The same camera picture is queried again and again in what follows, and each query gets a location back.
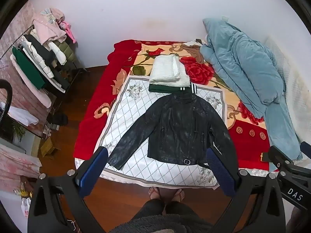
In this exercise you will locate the white wall socket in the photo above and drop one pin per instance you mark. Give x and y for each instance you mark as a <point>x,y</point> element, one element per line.
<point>226,18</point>

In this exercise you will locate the pink fleece jacket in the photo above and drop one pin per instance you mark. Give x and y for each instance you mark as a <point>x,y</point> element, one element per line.
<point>47,29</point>

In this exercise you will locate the brown cloth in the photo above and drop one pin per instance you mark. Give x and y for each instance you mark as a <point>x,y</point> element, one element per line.
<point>194,52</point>

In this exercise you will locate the person's left foot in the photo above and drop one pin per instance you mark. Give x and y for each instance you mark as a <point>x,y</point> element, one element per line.
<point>153,194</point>

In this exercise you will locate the green hanging garment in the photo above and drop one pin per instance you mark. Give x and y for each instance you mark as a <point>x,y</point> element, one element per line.
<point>26,65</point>

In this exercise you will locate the cream white pillow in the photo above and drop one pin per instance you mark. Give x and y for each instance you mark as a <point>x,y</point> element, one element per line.
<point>298,89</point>

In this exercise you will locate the white diamond-pattern floral cloth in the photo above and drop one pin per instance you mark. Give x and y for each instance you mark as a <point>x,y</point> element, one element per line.
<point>131,106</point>

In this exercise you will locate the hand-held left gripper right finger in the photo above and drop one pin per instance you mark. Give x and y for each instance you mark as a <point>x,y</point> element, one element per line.
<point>220,172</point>

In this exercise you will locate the pink floral fabric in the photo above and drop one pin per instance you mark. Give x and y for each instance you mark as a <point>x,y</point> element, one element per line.
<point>17,167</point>

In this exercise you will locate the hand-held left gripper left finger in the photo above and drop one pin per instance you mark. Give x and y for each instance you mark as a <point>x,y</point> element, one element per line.
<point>93,174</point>

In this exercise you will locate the white puffer vest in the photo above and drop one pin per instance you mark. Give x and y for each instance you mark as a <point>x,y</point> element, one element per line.
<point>36,55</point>

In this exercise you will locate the black shoes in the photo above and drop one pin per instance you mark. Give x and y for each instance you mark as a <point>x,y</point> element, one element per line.
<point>57,119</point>

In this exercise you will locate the green folded garment striped trim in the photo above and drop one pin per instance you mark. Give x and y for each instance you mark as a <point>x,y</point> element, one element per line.
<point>160,88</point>

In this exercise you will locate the white puffer jacket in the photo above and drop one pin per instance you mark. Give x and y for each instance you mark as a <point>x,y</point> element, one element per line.
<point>57,52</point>

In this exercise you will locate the pale pink fluffy coat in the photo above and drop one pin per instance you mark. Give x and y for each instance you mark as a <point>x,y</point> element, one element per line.
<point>31,87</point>

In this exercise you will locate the red floral blanket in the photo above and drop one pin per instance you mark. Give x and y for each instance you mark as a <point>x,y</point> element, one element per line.
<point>97,97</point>

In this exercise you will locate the white hanging cloth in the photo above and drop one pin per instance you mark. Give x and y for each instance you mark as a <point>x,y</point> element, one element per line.
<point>19,115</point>

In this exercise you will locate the green plant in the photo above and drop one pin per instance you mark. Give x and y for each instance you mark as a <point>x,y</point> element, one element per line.
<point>19,131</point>

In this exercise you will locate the pink plush toy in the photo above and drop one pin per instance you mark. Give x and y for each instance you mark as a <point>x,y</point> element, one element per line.
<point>69,30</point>

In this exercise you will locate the light blue quilt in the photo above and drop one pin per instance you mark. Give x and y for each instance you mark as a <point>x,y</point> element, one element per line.
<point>243,65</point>

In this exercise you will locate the person's right foot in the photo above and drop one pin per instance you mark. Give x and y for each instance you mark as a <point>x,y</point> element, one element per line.
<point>178,195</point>

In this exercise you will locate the pink floral curtain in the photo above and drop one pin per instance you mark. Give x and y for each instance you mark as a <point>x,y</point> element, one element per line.
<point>14,36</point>

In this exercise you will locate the metal clothes rack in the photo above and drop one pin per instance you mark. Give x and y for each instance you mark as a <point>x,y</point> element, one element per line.
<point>73,70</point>

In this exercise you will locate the person's foot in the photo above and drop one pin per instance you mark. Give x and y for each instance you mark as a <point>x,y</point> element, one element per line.
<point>178,195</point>
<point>153,194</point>

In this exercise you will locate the person's dark fleece clothing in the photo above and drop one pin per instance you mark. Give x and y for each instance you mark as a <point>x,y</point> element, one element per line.
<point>160,218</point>

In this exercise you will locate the black curved tube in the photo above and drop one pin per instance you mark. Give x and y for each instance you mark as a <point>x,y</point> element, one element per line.
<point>9,94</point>

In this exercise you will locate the black leather jacket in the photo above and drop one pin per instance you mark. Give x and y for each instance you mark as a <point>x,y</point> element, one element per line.
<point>177,126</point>

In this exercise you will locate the black hanging coat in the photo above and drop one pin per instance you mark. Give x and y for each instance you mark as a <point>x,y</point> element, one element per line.
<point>42,49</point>

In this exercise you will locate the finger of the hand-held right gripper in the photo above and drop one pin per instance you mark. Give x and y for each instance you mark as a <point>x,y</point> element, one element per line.
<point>279,159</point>
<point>306,147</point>

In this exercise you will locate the white folded fleece garment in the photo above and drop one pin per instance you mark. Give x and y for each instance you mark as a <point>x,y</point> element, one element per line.
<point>167,70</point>

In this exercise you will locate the olive green puffer jacket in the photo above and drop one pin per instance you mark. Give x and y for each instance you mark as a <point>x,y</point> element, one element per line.
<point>68,51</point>

